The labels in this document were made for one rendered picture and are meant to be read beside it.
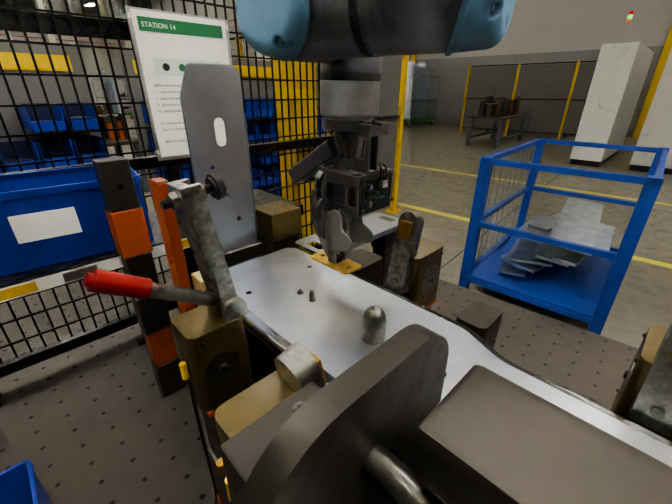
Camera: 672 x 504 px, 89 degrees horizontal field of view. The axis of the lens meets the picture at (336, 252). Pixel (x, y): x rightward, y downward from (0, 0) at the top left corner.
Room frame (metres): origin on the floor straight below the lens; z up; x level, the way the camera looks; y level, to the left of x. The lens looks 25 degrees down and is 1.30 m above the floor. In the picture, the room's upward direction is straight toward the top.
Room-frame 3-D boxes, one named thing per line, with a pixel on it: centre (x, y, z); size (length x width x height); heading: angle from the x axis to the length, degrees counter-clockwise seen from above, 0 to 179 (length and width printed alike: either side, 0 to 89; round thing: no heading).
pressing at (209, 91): (0.65, 0.21, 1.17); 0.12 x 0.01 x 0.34; 134
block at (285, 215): (0.74, 0.14, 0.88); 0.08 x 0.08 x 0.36; 44
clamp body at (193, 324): (0.33, 0.17, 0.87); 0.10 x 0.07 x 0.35; 134
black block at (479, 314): (0.44, -0.23, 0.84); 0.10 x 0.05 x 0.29; 134
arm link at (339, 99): (0.48, -0.02, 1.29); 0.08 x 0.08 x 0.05
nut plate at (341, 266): (0.49, 0.00, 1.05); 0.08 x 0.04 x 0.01; 44
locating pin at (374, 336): (0.37, -0.05, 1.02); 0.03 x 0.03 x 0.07
